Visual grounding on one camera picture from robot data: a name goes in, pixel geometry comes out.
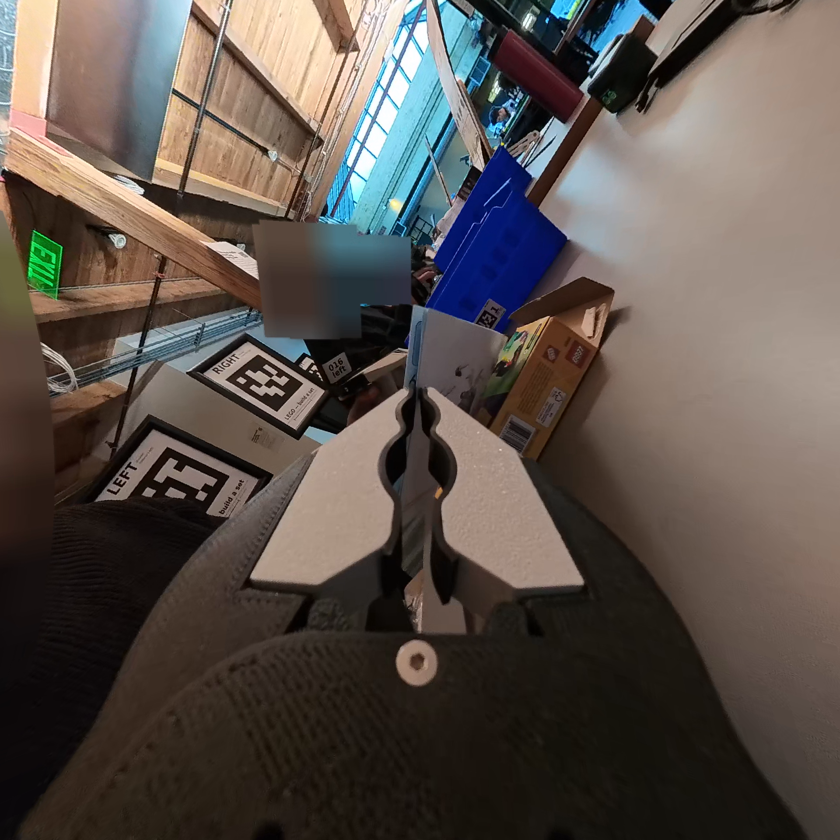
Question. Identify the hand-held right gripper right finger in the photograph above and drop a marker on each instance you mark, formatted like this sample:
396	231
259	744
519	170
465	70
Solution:
508	512

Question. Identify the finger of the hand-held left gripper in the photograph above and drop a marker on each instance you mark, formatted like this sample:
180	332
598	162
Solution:
387	369

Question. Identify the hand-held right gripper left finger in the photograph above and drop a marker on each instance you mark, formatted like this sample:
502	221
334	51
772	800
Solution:
328	512

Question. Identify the lego instruction booklet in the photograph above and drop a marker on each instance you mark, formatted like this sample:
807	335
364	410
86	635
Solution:
453	367

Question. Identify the yellow lego box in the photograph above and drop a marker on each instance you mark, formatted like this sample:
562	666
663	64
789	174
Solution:
551	380

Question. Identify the person's left hand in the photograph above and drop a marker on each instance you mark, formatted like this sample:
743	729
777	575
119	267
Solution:
367	408

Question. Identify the black framed marker sign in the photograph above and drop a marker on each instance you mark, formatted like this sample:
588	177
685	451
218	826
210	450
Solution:
256	384
184	472

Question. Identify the white paper note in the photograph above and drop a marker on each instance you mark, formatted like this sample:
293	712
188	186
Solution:
229	257

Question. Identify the blue plastic bin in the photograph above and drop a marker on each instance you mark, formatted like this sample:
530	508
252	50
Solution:
505	262
492	177

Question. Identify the metal conduit pipes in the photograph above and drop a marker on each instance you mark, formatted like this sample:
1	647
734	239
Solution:
164	344

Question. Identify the black metal rod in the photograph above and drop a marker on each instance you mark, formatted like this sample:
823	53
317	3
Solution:
141	348

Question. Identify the wooden ceiling beam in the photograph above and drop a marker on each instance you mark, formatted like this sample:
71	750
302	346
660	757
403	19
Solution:
131	197

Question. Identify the wooden sign board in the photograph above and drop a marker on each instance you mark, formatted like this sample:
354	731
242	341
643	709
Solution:
456	92

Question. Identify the green exit sign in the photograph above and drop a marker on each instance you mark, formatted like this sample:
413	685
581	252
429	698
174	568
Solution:
43	262

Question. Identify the maroon cylinder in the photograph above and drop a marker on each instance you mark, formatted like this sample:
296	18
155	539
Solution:
535	72

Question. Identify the black box green label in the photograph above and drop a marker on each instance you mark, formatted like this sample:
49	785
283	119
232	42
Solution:
620	75

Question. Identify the black device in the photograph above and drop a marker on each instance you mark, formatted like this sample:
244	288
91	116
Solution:
695	46

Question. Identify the metal air duct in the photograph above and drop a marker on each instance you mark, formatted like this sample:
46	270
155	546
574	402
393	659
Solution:
118	85

